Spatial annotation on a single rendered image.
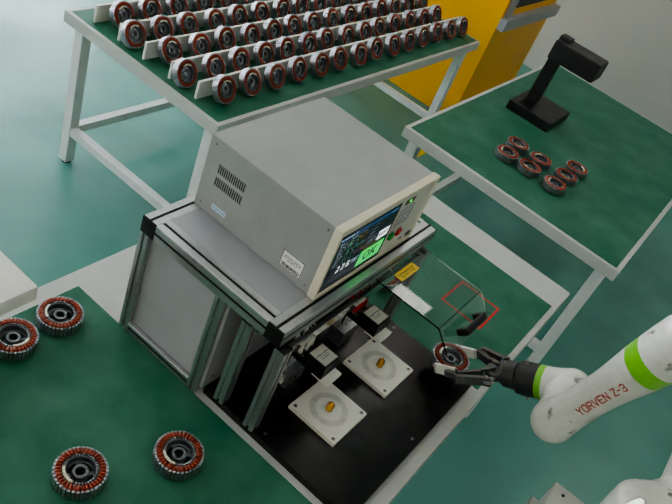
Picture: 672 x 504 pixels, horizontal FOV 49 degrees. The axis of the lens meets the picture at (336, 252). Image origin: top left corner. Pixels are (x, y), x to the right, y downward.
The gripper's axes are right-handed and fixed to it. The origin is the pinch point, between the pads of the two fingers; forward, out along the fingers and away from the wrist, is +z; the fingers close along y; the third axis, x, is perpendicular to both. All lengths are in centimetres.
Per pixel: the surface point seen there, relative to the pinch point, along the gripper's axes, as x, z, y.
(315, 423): 2.2, 13.4, -46.2
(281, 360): 28, 9, -60
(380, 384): 0.4, 10.3, -21.1
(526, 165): 15, 37, 147
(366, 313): 19.4, 15.3, -17.8
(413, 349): 0.2, 12.2, 0.1
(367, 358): 4.4, 17.2, -16.5
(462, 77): 27, 148, 306
